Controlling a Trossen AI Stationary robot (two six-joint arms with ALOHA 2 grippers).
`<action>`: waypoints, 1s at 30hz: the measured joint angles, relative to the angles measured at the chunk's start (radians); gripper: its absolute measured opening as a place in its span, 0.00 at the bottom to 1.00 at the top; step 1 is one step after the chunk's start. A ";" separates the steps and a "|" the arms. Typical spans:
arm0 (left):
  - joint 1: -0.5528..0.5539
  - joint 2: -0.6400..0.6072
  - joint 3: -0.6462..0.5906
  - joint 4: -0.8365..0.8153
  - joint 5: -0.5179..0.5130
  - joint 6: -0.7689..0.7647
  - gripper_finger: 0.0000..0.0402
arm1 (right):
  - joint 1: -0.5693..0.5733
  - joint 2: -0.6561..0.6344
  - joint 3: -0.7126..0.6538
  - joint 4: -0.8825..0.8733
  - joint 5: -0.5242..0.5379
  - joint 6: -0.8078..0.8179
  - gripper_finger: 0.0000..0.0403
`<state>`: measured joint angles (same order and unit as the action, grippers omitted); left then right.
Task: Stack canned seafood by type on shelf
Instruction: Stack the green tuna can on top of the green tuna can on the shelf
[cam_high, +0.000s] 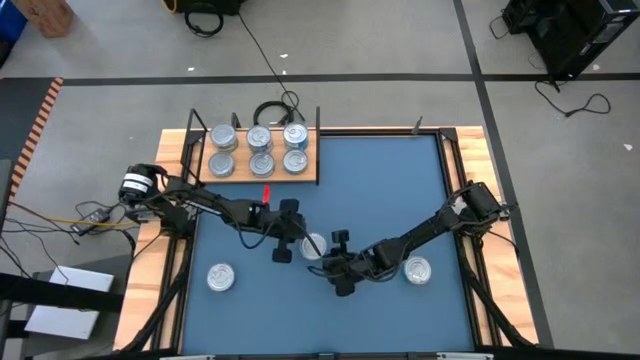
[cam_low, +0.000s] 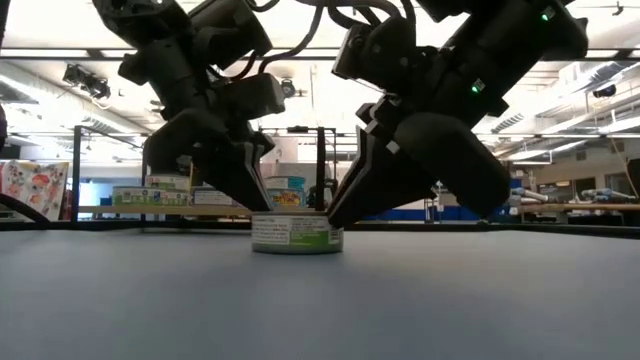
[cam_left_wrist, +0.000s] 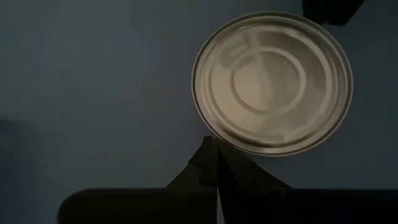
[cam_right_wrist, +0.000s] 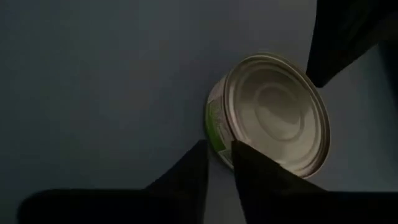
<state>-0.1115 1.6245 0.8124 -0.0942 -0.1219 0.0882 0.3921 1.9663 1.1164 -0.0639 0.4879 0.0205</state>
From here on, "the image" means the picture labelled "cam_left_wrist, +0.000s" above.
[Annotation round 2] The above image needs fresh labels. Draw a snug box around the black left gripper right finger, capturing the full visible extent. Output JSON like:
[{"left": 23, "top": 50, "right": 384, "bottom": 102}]
[{"left": 217, "top": 139, "right": 398, "bottom": 224}]

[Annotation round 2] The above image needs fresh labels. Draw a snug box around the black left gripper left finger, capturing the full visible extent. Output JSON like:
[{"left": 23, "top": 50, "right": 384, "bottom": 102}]
[{"left": 57, "top": 136, "right": 218, "bottom": 224}]

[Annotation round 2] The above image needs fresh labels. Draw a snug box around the green white label seafood can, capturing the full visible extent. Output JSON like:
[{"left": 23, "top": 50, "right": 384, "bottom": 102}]
[{"left": 191, "top": 11, "right": 354, "bottom": 156}]

